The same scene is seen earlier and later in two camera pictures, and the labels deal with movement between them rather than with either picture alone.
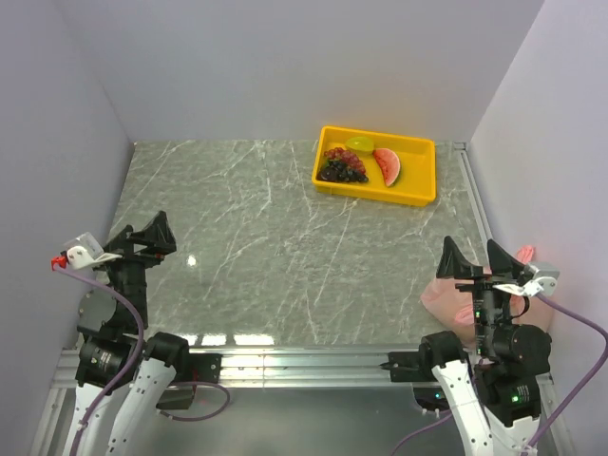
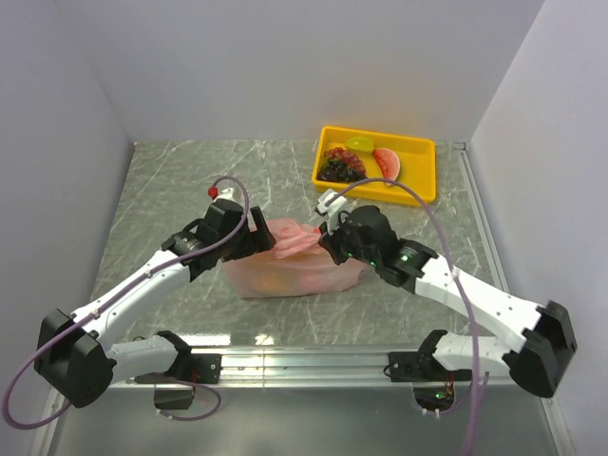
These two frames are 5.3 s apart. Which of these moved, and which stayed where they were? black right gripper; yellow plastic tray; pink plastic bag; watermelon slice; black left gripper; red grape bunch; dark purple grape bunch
Moved: black right gripper; black left gripper; pink plastic bag
Stayed: dark purple grape bunch; red grape bunch; yellow plastic tray; watermelon slice
